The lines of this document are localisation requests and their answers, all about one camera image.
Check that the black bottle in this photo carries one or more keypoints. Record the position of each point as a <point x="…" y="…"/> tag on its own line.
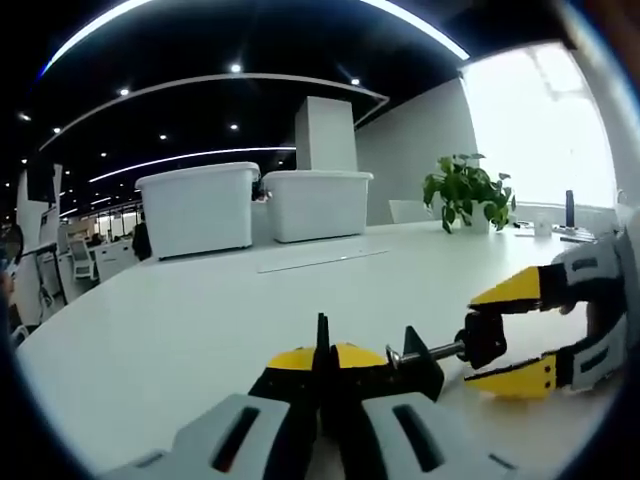
<point x="570" y="210"/>

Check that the white square pillar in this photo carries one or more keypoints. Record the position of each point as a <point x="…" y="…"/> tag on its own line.
<point x="325" y="135"/>

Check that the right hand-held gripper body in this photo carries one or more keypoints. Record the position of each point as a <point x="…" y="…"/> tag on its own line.
<point x="629" y="260"/>

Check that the dark wall monitor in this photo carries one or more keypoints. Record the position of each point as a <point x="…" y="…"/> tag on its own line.
<point x="41" y="184"/>

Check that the green potted plant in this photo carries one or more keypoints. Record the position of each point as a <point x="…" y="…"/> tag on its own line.
<point x="462" y="185"/>

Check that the small white box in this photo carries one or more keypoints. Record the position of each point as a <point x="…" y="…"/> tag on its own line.
<point x="542" y="226"/>

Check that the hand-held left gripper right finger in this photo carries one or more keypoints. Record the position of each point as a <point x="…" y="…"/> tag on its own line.
<point x="465" y="452"/>

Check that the curved ceiling light strip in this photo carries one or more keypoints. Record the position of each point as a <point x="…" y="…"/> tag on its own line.
<point x="85" y="37"/>

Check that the black retaining clip screw knob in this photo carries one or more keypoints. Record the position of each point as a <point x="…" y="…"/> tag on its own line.
<point x="482" y="340"/>

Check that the tall white storage box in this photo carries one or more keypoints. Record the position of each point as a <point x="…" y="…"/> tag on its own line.
<point x="195" y="215"/>

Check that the person's right hand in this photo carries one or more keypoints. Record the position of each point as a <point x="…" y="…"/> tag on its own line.
<point x="567" y="307"/>

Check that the bright window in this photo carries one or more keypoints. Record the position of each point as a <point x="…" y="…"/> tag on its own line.
<point x="535" y="135"/>

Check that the white office chair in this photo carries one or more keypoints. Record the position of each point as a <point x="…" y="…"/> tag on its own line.
<point x="82" y="257"/>

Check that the black fixed fixture bracket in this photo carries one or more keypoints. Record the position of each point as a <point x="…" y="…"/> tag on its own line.
<point x="425" y="370"/>

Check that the black flat tray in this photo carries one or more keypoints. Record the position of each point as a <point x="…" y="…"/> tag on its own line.
<point x="575" y="234"/>

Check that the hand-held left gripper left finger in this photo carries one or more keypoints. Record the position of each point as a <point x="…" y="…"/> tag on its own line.
<point x="195" y="440"/>

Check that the low white storage box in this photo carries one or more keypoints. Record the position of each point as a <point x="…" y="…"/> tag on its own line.
<point x="317" y="210"/>

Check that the white chair back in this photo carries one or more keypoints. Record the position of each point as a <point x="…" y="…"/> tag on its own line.
<point x="407" y="212"/>

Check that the ceiling spotlights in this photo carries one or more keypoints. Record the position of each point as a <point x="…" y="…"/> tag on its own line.
<point x="235" y="67"/>

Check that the white desk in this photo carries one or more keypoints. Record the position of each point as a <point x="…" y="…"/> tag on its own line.
<point x="175" y="340"/>

